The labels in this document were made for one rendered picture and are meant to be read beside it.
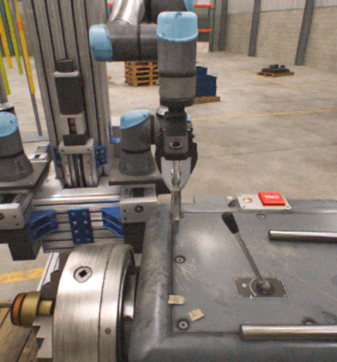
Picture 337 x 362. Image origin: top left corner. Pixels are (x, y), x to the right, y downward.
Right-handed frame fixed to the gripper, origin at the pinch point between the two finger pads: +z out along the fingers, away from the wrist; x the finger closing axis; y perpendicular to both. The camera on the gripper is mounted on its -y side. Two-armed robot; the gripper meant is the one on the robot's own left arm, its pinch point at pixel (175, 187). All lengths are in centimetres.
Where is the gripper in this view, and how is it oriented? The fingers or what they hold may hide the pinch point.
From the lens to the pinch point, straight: 69.4
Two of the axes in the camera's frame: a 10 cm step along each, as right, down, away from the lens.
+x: -10.0, 0.0, 0.1
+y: 0.1, -4.7, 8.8
